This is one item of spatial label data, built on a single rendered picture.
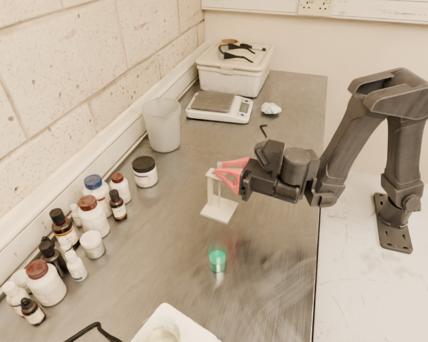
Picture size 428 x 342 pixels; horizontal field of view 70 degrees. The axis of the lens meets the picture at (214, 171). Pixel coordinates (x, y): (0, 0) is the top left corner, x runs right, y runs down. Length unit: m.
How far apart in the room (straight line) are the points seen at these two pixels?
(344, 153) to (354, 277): 0.29
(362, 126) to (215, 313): 0.46
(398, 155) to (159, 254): 0.57
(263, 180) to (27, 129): 0.54
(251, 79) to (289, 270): 0.89
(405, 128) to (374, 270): 0.33
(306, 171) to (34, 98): 0.62
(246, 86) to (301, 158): 0.82
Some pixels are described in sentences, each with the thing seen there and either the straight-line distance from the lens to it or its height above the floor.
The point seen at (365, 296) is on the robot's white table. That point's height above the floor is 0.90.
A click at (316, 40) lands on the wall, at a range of 1.71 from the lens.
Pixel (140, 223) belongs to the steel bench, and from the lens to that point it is 0.83.
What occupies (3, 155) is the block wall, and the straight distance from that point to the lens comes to 0.78.
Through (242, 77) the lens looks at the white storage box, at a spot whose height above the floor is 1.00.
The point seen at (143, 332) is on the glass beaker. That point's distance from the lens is 0.51.
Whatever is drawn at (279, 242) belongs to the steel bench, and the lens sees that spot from 0.79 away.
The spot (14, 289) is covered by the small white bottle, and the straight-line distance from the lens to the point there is 0.71.
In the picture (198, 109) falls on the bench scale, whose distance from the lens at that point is 1.25.
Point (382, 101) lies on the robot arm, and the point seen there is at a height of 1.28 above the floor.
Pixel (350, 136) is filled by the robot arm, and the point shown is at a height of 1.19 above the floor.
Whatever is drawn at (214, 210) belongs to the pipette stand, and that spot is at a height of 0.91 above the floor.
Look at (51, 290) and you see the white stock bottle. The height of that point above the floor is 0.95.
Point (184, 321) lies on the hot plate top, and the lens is 0.57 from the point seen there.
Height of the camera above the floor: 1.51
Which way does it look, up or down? 39 degrees down
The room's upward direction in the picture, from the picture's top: straight up
